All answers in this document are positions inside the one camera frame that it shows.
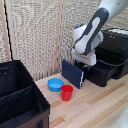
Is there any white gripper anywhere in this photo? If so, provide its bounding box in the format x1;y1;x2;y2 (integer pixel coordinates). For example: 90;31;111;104
70;47;98;72

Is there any black air fryer drawer basket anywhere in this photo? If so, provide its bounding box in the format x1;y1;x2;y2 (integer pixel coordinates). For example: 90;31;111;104
74;57;123;88

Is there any blue plastic bowl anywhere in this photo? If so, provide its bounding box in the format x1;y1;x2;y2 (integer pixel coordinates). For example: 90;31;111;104
47;77;65;93

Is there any black air fryer body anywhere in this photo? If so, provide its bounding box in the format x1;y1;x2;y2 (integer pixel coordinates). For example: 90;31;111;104
94;28;128;80

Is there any white item on air fryer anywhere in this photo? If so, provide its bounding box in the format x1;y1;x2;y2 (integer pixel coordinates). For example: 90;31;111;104
111;28;128;37

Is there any dark blue flat box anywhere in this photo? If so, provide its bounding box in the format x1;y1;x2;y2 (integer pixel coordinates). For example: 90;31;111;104
61;58;85;90

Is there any red plastic cup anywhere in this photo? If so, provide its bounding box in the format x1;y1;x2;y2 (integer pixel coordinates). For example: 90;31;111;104
60;84;75;102

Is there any woven wooden folding screen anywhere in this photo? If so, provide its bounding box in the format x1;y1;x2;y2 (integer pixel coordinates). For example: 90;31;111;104
0;0;128;83

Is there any black fabric storage bin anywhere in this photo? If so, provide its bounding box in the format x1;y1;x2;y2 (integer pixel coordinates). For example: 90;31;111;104
0;59;52;128

